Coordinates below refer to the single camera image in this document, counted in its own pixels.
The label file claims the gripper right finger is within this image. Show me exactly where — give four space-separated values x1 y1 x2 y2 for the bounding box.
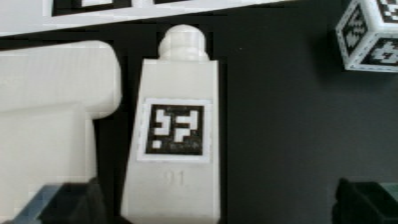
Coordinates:
333 179 398 224

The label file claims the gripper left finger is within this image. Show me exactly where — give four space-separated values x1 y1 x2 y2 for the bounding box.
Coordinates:
15 178 109 224

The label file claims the white chair leg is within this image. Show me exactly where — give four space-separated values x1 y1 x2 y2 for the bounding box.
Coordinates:
336 0 398 73
121 25 221 224

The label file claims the white tagged block part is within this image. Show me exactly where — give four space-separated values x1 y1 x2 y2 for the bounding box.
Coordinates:
0 41 121 221

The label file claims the white sheet with tags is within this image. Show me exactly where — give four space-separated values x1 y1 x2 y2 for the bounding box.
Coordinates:
0 0 294 37

